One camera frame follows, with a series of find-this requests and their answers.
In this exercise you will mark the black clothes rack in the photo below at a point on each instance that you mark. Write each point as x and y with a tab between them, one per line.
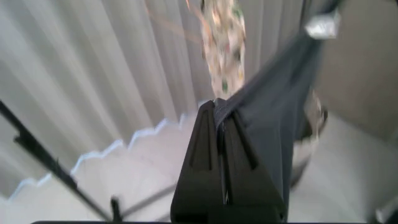
46	158

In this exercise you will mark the white curtain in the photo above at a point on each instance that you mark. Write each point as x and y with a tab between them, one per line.
77	62

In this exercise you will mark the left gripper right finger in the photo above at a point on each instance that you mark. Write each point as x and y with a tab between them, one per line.
245	186

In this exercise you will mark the dark grey garment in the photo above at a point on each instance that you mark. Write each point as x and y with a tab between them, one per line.
273	118

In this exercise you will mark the pink clothes hanger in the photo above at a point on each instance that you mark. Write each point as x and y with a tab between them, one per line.
196	17

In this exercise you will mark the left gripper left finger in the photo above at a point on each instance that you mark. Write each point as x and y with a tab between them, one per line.
199	174

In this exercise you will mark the cream printed garment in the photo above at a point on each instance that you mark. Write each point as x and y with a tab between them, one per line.
224	56

